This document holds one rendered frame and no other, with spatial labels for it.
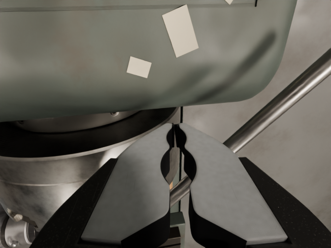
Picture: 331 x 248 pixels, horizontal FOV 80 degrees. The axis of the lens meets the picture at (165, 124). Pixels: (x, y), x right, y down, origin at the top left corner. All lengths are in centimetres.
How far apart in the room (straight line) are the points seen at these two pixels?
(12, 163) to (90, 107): 11
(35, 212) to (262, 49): 29
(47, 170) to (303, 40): 184
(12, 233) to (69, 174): 34
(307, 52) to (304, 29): 19
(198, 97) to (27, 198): 22
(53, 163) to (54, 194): 4
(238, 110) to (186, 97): 162
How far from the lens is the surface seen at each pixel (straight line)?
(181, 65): 16
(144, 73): 16
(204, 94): 19
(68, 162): 23
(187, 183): 17
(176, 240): 89
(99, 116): 25
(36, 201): 28
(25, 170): 25
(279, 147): 228
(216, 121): 176
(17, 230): 56
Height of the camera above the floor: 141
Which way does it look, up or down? 60 degrees down
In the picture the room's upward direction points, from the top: 162 degrees clockwise
